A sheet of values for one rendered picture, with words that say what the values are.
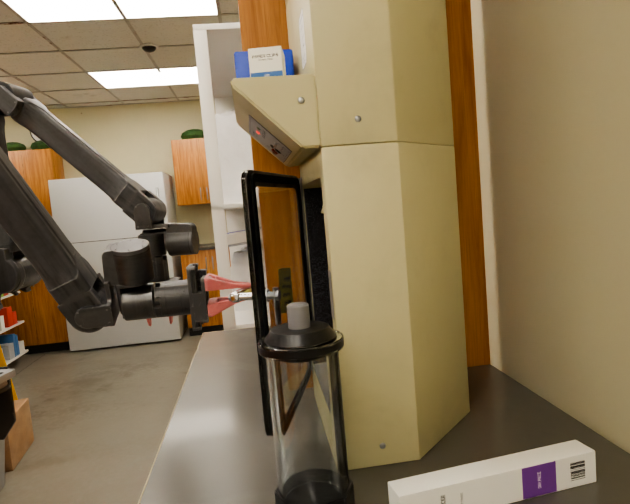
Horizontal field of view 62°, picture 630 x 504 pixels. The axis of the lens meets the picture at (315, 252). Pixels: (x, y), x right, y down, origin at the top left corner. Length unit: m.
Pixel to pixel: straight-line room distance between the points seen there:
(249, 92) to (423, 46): 0.29
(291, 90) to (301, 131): 0.06
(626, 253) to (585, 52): 0.32
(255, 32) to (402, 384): 0.75
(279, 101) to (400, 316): 0.35
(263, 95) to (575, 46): 0.51
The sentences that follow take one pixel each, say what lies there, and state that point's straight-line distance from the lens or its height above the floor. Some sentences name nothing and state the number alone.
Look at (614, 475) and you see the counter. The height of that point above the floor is 0.94.
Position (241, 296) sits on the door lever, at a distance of 0.81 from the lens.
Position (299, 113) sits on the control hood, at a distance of 0.74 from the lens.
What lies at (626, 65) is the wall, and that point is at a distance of 0.88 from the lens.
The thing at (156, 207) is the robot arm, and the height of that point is 1.35.
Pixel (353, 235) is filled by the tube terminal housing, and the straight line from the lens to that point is 0.74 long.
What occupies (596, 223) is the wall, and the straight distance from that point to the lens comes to 0.93.
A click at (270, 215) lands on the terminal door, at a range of 0.84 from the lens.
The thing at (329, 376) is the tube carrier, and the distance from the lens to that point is 0.65.
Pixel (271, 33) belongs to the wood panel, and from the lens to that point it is 1.15.
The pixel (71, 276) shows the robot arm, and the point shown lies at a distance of 0.85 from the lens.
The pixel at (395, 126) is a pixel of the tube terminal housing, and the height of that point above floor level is 1.43.
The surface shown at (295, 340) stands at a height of 1.17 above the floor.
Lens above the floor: 1.33
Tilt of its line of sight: 5 degrees down
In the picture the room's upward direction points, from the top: 5 degrees counter-clockwise
